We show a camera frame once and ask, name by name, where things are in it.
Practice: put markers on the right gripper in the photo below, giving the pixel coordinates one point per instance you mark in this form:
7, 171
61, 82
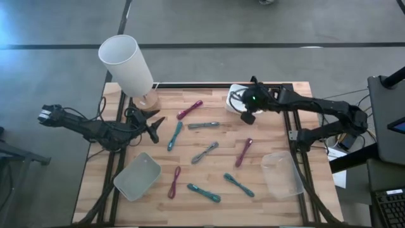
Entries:
256, 99

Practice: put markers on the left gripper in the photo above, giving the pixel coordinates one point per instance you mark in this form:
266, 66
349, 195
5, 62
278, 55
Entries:
138, 119

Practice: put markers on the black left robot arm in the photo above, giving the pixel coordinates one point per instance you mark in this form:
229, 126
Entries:
95, 128

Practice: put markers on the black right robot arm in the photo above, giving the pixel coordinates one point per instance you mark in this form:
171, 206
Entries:
316, 106

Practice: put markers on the white plastic bin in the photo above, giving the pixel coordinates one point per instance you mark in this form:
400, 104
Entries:
234, 107

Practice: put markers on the pale grey plastic bin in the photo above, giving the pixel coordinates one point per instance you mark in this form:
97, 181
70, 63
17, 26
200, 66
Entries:
137, 177

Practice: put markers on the white lamp with wooden base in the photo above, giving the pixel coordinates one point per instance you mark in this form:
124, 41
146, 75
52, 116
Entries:
126, 63

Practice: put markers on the clear plastic bin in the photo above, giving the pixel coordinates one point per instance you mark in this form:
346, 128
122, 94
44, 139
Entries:
281, 174

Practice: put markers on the black power supply box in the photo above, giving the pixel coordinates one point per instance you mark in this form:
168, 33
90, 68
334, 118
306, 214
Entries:
346, 141

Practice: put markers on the white paper sheet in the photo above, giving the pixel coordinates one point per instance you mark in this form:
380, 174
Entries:
340, 180

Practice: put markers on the grey cart top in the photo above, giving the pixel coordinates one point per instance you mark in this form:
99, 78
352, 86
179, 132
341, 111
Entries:
386, 104

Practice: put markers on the grey metal stand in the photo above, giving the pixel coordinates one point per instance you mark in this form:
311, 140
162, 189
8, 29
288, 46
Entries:
25, 156

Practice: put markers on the black pole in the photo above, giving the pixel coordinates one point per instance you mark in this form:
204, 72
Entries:
394, 78

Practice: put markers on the black tablet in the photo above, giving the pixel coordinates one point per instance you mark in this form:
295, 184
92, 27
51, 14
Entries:
399, 126

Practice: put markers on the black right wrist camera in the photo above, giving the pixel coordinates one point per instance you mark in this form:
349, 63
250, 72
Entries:
248, 117

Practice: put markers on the grey metal frame bracket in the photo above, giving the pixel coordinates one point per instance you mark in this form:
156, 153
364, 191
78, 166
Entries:
292, 135

